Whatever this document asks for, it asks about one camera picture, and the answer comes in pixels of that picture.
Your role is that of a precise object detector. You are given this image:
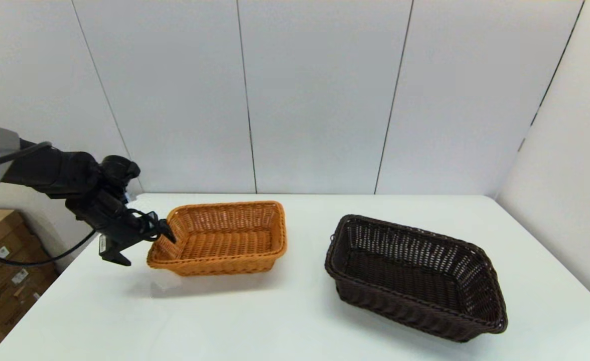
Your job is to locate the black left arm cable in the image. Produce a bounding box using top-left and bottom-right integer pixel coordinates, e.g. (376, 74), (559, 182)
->
(0, 142), (97, 266)

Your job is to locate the orange wicker basket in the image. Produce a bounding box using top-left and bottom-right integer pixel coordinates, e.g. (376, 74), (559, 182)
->
(146, 201), (287, 277)

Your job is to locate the dark brown wicker basket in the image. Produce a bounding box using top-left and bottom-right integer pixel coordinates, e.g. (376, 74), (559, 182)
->
(324, 215), (508, 343)

